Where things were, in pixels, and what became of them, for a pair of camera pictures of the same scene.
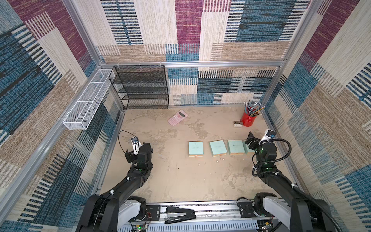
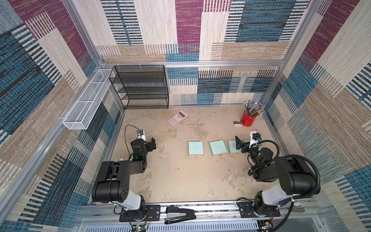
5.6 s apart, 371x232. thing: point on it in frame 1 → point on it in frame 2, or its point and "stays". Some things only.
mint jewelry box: (237, 147) stays
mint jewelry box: (218, 147) stays
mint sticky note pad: (195, 149) stays
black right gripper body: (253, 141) → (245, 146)
